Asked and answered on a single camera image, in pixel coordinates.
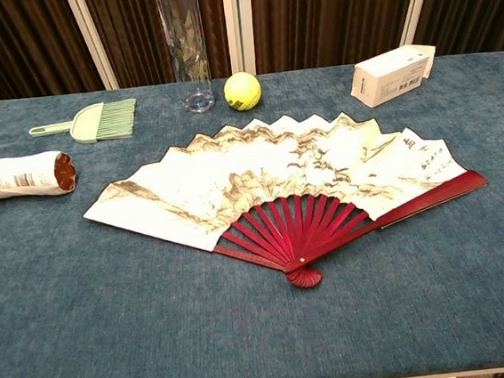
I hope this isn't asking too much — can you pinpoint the red ribbed paper folding fan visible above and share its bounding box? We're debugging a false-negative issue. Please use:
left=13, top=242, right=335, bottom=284
left=75, top=95, right=498, bottom=310

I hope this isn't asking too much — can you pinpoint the mint green hand brush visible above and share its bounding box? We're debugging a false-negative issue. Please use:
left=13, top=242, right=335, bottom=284
left=26, top=96, right=142, bottom=151

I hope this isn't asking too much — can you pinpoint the yellow tennis ball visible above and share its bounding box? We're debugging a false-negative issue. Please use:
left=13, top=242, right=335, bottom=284
left=221, top=70, right=265, bottom=113

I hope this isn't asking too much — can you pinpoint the clear plastic bottle white cap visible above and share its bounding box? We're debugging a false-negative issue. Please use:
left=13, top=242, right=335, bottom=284
left=156, top=0, right=218, bottom=117

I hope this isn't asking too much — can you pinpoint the blue fabric table cover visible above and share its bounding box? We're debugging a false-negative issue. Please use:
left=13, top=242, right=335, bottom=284
left=0, top=51, right=504, bottom=378

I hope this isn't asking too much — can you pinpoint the white cardboard box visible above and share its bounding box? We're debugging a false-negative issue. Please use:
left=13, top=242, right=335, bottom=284
left=346, top=41, right=443, bottom=110

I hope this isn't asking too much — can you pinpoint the white labelled drink bottle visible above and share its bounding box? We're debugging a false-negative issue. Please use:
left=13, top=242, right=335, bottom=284
left=0, top=147, right=79, bottom=202

